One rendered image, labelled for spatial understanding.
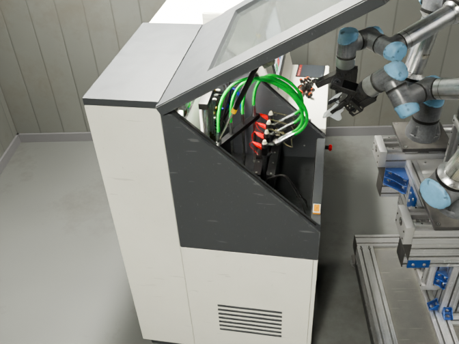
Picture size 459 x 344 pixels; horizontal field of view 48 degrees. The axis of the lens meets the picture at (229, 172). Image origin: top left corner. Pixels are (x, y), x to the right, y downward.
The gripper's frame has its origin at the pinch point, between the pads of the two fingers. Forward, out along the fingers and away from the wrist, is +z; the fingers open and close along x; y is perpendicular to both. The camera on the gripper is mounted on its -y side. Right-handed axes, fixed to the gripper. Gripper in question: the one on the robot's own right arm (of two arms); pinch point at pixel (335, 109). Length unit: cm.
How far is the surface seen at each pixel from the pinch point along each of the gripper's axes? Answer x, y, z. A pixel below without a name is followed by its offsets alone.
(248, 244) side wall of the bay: -47, -32, 38
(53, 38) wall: 137, -204, 32
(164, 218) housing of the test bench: -47, -66, 27
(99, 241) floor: 24, -143, 123
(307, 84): 58, -14, 19
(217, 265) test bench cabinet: -47, -45, 52
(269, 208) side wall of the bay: -47, -23, 17
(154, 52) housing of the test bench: -9, -74, -27
